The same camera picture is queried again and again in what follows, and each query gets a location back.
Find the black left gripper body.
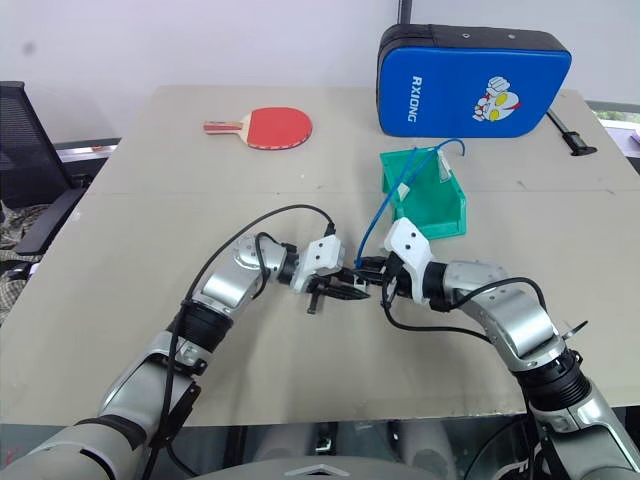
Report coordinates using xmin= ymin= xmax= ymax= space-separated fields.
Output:
xmin=305 ymin=267 xmax=352 ymax=317

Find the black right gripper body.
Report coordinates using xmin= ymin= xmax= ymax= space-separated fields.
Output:
xmin=378 ymin=252 xmax=415 ymax=307

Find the blue network cable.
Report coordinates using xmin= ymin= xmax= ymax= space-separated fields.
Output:
xmin=353 ymin=138 xmax=467 ymax=269

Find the green plastic bin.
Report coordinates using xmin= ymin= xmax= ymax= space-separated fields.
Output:
xmin=378 ymin=146 xmax=469 ymax=242

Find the red table tennis paddle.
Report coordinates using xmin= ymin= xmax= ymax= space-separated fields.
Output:
xmin=202 ymin=105 xmax=315 ymax=152

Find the grey robot torso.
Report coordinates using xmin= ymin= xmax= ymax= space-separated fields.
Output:
xmin=197 ymin=453 xmax=419 ymax=480

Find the blue RXIONG kick pad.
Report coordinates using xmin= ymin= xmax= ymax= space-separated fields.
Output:
xmin=375 ymin=23 xmax=574 ymax=139

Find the black caliper tool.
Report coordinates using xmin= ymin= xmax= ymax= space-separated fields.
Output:
xmin=545 ymin=108 xmax=599 ymax=158

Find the grey side desk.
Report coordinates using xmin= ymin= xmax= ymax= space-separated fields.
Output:
xmin=51 ymin=136 xmax=124 ymax=162

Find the plaid cloth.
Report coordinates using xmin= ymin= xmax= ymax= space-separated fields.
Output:
xmin=0 ymin=198 xmax=47 ymax=326

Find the black mesh office chair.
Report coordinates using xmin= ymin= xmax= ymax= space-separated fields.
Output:
xmin=0 ymin=80 xmax=94 ymax=257

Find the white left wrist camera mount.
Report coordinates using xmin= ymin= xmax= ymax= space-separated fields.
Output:
xmin=292 ymin=236 xmax=347 ymax=294

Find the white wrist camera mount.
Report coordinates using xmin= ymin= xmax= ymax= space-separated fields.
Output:
xmin=381 ymin=217 xmax=434 ymax=302
xmin=292 ymin=236 xmax=347 ymax=294

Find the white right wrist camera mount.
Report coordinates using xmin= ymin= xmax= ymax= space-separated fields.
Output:
xmin=381 ymin=217 xmax=434 ymax=302

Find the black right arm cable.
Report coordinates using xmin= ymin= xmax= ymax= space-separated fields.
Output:
xmin=381 ymin=276 xmax=549 ymax=346

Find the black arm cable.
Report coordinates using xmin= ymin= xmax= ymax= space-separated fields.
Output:
xmin=144 ymin=203 xmax=338 ymax=480
xmin=381 ymin=276 xmax=549 ymax=346

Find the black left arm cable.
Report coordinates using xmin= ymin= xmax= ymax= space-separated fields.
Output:
xmin=144 ymin=203 xmax=338 ymax=480

